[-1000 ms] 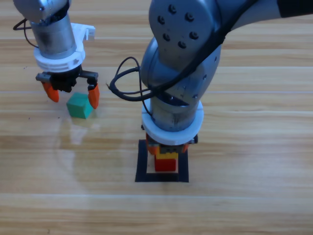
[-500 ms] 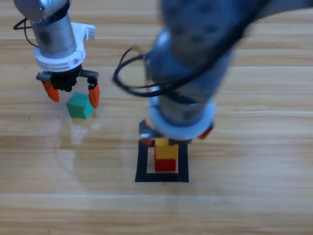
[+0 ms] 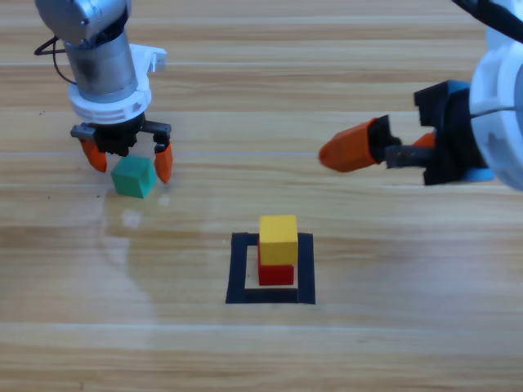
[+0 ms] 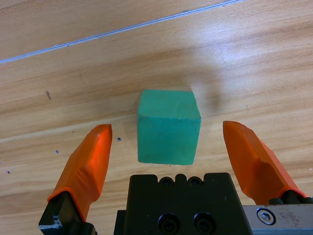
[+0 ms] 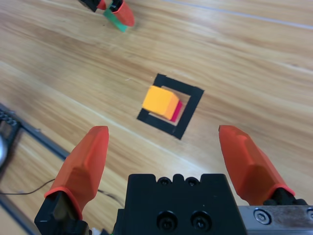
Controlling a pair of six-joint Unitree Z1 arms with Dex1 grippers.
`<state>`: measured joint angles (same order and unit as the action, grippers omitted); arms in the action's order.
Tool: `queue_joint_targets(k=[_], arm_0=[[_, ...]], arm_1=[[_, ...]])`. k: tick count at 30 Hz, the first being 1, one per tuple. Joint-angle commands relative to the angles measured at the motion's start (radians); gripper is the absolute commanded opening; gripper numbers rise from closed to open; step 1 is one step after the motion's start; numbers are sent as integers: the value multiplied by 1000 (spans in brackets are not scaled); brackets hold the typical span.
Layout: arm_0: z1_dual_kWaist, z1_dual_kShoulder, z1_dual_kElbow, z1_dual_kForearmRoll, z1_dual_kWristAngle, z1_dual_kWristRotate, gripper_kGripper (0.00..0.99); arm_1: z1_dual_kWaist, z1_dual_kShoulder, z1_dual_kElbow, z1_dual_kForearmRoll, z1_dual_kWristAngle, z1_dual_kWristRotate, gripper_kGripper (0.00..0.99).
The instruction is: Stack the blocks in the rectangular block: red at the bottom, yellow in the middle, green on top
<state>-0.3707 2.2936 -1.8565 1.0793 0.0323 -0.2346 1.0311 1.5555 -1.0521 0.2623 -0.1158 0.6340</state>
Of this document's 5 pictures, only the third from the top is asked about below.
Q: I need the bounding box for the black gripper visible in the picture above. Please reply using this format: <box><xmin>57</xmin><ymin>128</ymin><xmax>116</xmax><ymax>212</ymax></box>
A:
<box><xmin>69</xmin><ymin>114</ymin><xmax>174</xmax><ymax>184</ymax></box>
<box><xmin>318</xmin><ymin>80</ymin><xmax>495</xmax><ymax>187</ymax></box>

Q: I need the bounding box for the green wooden block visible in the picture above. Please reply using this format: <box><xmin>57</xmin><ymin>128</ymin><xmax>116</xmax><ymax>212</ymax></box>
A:
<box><xmin>110</xmin><ymin>155</ymin><xmax>158</xmax><ymax>200</ymax></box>

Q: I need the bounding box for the yellow wooden block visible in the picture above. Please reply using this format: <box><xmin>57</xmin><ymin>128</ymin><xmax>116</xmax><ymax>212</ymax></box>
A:
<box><xmin>259</xmin><ymin>215</ymin><xmax>298</xmax><ymax>266</ymax></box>

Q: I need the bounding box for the red wooden block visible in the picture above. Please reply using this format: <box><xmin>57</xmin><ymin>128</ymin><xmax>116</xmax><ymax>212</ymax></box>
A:
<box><xmin>257</xmin><ymin>238</ymin><xmax>296</xmax><ymax>287</ymax></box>

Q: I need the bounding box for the black tape square outline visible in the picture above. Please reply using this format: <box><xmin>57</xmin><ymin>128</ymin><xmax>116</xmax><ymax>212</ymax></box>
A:
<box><xmin>225</xmin><ymin>232</ymin><xmax>317</xmax><ymax>306</ymax></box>

